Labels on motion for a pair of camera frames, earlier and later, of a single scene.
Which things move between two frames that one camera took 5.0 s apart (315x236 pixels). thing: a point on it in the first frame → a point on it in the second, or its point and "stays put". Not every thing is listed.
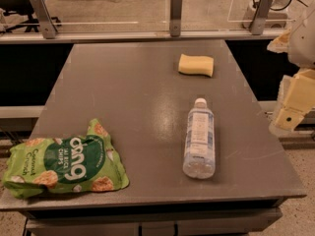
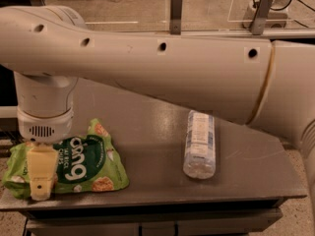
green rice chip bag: (82, 163) stays put
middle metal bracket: (175, 14) stays put
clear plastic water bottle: (199, 160) stays put
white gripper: (303, 44) → (45, 128)
